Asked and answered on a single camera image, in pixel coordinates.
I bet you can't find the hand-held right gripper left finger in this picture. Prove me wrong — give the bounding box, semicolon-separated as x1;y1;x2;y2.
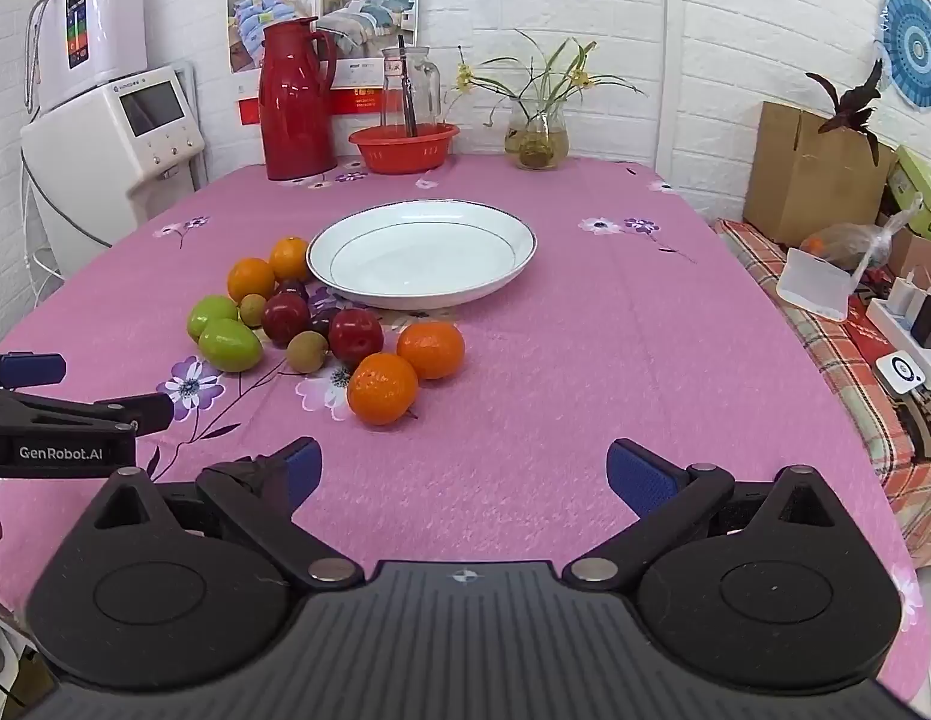
94;436;365;587

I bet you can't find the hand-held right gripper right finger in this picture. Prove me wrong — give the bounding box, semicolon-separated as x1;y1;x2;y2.
564;437;837;590

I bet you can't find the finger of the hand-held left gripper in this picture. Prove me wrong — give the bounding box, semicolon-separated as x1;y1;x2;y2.
0;352;68;391
0;390;175;437

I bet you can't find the green plum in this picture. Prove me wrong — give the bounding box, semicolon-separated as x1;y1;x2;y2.
199;318;264;374
187;295;240;344

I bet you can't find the orange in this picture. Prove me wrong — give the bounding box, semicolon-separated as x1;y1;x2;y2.
347;352;420;426
397;321;466;380
227;257;277;303
269;236;313;284

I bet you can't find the red apple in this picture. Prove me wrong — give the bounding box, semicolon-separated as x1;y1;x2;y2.
328;307;385;370
260;292;311;347

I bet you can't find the white plate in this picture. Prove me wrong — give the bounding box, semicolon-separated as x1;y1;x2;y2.
307;199;537;310

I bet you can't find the pink floral tablecloth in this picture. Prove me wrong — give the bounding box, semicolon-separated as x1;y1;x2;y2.
0;157;924;713

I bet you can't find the white water dispenser with screen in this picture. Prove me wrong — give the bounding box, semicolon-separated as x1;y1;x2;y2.
19;64;206;257

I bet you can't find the plaid cloth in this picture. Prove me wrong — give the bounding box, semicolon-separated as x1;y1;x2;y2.
713;217;931;567

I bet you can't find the white plastic box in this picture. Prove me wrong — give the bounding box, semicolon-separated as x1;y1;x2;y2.
776;247;860;323

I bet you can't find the white device with round logo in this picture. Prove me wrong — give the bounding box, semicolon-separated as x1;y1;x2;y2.
875;352;927;396

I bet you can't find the white power strip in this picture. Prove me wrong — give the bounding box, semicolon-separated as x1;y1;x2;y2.
864;296;931;368

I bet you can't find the clear plastic bag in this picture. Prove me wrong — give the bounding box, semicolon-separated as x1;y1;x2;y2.
799;195;924;275

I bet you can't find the white charger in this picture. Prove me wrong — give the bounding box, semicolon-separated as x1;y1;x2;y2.
889;270;931;316

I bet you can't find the red plastic basket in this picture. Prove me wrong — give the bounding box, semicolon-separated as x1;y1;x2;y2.
349;122;461;176

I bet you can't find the red thermos jug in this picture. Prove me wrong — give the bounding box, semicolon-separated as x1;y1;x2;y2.
257;16;339;182

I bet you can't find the brown cardboard box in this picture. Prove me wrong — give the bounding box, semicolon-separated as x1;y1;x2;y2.
743;101;900;248

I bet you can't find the glass vase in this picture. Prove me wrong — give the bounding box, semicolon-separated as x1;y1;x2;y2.
505;101;570;171

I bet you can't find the white water purifier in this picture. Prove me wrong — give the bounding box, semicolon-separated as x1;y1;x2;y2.
37;0;148;115

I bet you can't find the black stirrer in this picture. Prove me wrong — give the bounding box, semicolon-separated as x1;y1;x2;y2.
397;34;418;137

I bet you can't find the glass pitcher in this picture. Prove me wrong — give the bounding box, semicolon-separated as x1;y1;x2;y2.
379;46;443;137

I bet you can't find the green box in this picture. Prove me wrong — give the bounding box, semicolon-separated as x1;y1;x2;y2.
885;146;931;245

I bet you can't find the green plant with yellow flowers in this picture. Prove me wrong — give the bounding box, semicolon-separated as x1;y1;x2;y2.
445;30;647;137

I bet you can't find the dark purple plant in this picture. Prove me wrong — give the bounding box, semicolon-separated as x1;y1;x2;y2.
805;58;884;166

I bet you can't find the blue round wall decoration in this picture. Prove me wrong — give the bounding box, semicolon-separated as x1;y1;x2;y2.
876;0;931;115

